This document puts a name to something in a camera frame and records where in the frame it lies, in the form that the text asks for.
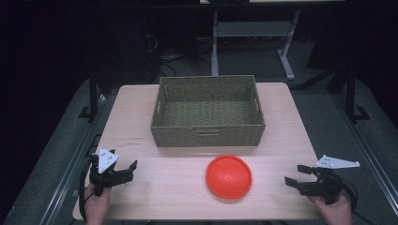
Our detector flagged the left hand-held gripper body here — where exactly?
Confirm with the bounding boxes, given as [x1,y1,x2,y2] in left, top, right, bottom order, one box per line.
[88,147,135,198]

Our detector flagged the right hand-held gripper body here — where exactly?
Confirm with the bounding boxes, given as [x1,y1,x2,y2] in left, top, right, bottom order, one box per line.
[297,154,361,206]

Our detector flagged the orange-red plastic bowl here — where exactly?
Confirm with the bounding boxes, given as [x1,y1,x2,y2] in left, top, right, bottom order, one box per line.
[205,155,253,201]

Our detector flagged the green woven basket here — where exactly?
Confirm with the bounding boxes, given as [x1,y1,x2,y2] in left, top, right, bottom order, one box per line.
[149,74,267,148]

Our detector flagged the person's left hand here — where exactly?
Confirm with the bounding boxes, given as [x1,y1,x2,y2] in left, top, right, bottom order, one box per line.
[83,182,113,225]

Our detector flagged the person's right hand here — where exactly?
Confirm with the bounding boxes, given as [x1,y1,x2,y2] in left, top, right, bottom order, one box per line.
[307,189,353,225]

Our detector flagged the black metal stand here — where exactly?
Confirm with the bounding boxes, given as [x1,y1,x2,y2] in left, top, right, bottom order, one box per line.
[344,60,372,123]
[78,67,99,120]

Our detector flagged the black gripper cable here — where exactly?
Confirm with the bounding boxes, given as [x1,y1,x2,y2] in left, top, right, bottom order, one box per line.
[334,173,378,225]
[78,158,96,223]

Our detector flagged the aluminium floor rail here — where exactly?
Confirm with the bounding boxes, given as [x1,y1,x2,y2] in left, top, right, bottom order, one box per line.
[38,92,109,225]
[330,92,398,209]

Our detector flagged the black floor cables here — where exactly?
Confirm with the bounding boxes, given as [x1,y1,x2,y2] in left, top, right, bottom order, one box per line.
[142,32,214,79]

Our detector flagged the white metal desk frame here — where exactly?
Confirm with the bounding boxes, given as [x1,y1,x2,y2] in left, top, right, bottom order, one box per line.
[210,8,302,82]

